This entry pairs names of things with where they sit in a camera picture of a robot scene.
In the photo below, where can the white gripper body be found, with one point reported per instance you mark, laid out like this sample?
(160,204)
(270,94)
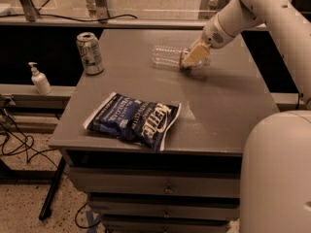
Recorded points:
(214,35)

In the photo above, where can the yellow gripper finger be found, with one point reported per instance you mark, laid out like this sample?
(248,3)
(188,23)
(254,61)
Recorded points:
(197,41)
(196,54)

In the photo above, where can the clear plastic water bottle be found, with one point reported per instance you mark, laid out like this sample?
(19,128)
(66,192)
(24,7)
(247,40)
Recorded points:
(173,57)

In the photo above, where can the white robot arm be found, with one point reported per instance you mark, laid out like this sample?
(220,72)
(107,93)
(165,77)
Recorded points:
(275,183)

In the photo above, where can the blue Kettle chip bag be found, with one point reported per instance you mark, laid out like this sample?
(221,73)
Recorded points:
(133,120)

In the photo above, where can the white pump dispenser bottle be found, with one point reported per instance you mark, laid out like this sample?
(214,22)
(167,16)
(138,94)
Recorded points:
(39,79)

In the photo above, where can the green white soda can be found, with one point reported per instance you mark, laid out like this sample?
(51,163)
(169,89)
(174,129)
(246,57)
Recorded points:
(90,53)

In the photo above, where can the grey drawer cabinet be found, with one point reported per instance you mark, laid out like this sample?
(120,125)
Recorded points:
(220,105)

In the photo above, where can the middle cabinet drawer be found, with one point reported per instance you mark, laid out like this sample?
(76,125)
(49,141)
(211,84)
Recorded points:
(167,207)

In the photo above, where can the cabinet drawer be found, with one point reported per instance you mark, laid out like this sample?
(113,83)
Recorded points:
(126,182)
(167,207)
(123,226)

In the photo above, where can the top cabinet drawer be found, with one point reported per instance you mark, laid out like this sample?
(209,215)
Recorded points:
(126,182)

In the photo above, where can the bottom cabinet drawer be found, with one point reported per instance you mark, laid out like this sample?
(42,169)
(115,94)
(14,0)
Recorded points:
(123,226)

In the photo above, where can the black table leg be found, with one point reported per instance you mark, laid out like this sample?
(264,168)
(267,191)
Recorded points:
(46,210)

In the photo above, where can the metal window frame rail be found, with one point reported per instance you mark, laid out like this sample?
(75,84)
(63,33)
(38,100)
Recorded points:
(74,13)

